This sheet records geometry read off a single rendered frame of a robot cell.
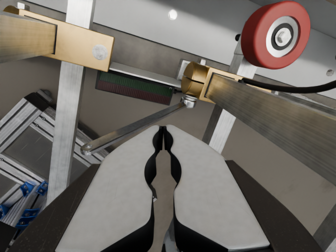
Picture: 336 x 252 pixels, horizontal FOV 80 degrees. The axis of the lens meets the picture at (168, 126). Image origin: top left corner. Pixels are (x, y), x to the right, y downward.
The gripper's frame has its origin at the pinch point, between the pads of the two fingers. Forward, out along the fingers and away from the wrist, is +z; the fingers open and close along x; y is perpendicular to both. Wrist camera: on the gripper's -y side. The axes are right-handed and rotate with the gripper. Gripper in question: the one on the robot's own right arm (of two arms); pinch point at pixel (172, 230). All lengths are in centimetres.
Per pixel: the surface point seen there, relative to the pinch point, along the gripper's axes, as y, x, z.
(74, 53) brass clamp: -32.7, -24.6, -0.5
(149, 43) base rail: -37.1, -13.5, 12.8
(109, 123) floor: 11, -17, 83
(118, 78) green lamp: -28.4, -18.1, 12.6
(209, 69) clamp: -35.8, -6.4, -4.2
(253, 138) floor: 3, 83, 83
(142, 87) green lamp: -27.9, -12.7, 12.6
